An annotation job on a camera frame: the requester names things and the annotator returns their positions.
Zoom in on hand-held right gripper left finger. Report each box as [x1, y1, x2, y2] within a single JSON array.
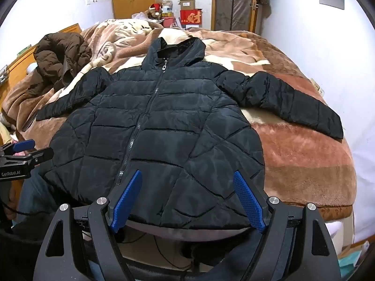
[[34, 170, 143, 281]]

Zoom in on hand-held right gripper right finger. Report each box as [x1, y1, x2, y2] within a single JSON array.
[[233, 171, 342, 281]]

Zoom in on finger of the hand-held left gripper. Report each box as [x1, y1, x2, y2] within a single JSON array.
[[9, 147, 55, 167], [0, 140, 36, 156]]

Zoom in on black puffer jacket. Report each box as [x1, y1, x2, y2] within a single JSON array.
[[36, 37, 344, 230]]

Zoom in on person's jeans legs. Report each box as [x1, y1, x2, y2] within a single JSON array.
[[13, 165, 88, 232]]

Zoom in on brown plush blanket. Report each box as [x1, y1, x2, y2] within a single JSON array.
[[158, 27, 358, 211]]

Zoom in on brown puffer jacket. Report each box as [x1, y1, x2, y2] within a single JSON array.
[[25, 32, 93, 94]]

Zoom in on teal packet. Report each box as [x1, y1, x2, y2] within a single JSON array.
[[337, 250, 358, 271]]

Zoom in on plush toy with santa hat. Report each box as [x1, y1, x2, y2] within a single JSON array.
[[147, 3, 163, 22]]

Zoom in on red gift box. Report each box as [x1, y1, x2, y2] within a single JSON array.
[[179, 8, 203, 30]]

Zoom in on grey fabric wardrobe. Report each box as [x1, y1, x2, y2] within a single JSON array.
[[213, 0, 260, 33]]

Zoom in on open cardboard box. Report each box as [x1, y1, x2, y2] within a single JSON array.
[[178, 0, 198, 11]]

